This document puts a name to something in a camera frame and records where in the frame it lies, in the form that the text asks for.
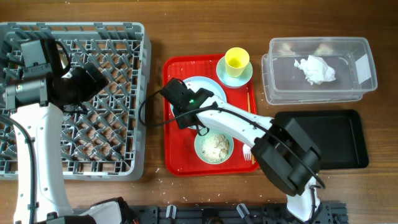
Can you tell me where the small light blue bowl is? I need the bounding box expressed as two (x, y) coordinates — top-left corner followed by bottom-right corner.
(216, 57), (253, 88)

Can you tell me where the yellow plastic cup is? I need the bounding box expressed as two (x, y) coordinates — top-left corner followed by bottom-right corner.
(224, 47), (250, 78)

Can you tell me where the white paper napkin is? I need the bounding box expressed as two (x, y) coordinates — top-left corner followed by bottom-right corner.
(294, 55), (336, 85)

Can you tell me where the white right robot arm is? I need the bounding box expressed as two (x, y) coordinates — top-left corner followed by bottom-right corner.
(158, 78), (325, 223)

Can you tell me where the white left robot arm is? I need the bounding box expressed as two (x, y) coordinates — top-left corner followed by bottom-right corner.
(1, 39), (139, 223)

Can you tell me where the grey plastic dishwasher rack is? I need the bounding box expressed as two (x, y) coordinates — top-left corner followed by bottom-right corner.
(1, 22), (152, 181)

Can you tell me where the clear plastic waste bin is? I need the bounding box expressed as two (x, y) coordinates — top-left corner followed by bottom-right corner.
(262, 37), (377, 105)

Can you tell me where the large light blue plate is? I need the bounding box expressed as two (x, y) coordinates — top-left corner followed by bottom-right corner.
(171, 77), (226, 114)

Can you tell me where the green bowl with food scraps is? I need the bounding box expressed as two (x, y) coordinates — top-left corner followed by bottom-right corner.
(194, 131), (234, 165)

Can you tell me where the red plastic serving tray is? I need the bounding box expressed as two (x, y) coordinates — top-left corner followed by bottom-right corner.
(163, 54), (259, 177)

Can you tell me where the white plastic fork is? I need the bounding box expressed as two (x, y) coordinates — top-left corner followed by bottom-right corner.
(243, 144), (252, 161)

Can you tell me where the wooden chopstick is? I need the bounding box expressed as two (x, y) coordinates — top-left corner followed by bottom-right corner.
(247, 93), (255, 164)

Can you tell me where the black plastic tray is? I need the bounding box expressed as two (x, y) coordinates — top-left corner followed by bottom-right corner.
(276, 110), (369, 170)

